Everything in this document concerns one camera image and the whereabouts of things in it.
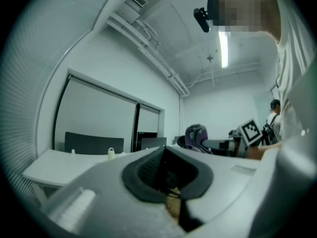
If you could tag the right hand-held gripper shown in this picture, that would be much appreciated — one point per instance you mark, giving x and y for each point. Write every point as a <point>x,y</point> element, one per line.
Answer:
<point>250,132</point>

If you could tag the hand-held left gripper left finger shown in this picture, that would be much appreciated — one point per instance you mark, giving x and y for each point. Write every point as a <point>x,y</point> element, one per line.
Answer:
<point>104,182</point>

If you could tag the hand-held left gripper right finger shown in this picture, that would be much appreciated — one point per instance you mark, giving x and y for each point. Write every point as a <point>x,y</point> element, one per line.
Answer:
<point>223,187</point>

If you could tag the small black object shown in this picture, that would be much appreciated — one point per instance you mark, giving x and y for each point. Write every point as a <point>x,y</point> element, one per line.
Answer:
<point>196,137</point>

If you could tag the person's right forearm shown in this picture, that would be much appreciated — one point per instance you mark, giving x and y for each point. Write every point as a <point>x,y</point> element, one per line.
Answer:
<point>256,154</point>

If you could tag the dark desk divider panel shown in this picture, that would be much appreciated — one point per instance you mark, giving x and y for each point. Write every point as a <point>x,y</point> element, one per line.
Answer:
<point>94,144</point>

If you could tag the black monitor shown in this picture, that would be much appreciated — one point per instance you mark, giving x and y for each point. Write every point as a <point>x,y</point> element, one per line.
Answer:
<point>146,135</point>

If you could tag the small dark divider panel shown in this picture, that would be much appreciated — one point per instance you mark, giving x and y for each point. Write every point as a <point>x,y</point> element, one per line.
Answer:
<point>154,143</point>

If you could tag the wide white roller blind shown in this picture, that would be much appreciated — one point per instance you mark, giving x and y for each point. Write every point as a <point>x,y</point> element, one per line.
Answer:
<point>99,115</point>

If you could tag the narrow white roller blind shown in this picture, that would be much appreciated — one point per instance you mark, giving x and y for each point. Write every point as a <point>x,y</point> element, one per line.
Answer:
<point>149,120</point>

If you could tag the ceiling sprinkler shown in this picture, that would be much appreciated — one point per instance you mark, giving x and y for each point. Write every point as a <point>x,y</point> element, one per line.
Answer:
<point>210,58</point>

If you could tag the long ceiling light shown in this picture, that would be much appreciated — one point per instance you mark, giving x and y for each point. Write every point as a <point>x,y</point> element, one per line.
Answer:
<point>224,49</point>

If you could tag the white ceiling pipe run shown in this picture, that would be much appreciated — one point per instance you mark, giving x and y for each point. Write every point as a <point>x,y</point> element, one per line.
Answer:
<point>161,66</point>

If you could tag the person's white shirt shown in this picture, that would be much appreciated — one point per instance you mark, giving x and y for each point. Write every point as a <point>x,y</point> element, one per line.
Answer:
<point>293,58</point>

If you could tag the person's head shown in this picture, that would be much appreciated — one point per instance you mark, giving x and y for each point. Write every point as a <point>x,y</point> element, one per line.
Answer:
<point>268,11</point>

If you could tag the white ceiling air conditioner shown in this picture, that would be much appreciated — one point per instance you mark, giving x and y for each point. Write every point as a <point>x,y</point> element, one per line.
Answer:
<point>132,7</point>

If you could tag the white divider bracket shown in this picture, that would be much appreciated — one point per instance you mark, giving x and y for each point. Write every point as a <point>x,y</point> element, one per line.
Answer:
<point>73,151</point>

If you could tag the black head-mounted camera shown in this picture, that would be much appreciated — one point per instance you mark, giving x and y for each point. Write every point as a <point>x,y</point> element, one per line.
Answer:
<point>202,21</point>

